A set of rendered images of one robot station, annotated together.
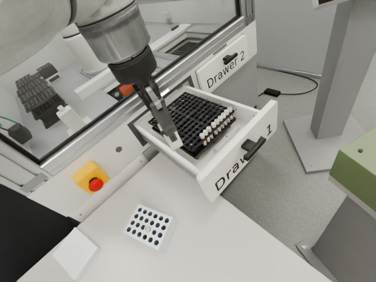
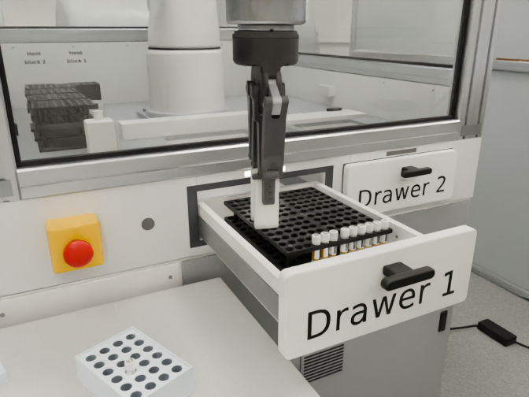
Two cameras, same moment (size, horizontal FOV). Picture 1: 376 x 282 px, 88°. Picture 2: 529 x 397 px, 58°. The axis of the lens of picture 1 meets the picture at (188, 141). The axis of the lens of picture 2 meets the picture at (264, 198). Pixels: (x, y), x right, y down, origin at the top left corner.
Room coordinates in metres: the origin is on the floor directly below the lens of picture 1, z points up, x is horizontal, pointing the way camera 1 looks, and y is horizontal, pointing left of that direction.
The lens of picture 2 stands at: (-0.23, 0.05, 1.18)
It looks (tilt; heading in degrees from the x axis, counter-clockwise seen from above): 20 degrees down; 359
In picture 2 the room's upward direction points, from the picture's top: straight up
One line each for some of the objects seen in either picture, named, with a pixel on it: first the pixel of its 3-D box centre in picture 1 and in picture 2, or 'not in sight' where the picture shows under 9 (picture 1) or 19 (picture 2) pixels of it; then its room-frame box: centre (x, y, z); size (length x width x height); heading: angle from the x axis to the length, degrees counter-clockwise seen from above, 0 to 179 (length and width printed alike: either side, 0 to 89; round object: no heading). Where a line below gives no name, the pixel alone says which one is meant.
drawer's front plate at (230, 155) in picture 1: (242, 149); (383, 287); (0.29, -0.12, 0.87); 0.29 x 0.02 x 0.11; 115
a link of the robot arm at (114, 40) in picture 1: (117, 34); (265, 1); (0.34, 0.03, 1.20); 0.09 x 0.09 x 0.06
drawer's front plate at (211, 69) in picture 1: (224, 64); (401, 182); (0.72, -0.27, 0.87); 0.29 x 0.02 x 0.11; 115
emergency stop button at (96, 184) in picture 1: (95, 184); (77, 252); (0.40, 0.30, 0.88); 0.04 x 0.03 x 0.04; 115
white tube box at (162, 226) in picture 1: (150, 226); (134, 373); (0.25, 0.19, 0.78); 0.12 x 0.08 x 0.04; 47
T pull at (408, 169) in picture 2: (228, 58); (412, 171); (0.69, -0.28, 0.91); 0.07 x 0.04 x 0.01; 115
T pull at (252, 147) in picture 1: (250, 146); (401, 273); (0.27, -0.13, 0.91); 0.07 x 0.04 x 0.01; 115
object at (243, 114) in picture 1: (189, 123); (298, 233); (0.48, -0.03, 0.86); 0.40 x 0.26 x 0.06; 25
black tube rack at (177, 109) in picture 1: (190, 123); (301, 232); (0.47, -0.03, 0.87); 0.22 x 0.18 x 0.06; 25
